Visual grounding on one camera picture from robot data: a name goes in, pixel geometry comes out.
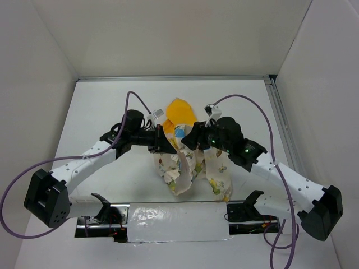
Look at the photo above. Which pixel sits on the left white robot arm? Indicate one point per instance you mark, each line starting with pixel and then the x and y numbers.
pixel 49 194

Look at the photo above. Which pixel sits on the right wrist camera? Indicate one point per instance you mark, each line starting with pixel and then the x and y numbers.
pixel 213 111

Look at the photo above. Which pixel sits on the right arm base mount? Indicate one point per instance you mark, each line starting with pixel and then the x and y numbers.
pixel 243 218

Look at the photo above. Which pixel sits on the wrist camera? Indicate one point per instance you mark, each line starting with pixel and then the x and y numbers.
pixel 157 113
pixel 213 111

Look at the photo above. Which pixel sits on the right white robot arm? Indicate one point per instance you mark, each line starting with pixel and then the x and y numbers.
pixel 316 207

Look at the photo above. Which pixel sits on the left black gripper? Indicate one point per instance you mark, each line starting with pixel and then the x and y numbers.
pixel 160 143

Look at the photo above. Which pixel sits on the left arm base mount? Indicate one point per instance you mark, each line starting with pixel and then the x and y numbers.
pixel 106 220

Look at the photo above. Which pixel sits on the yellow and cream baby jacket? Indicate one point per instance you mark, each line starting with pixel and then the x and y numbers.
pixel 180 170

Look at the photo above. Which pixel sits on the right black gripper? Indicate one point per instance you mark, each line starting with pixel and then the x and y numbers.
pixel 197 134

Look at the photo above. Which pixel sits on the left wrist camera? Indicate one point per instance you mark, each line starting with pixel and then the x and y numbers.
pixel 157 113

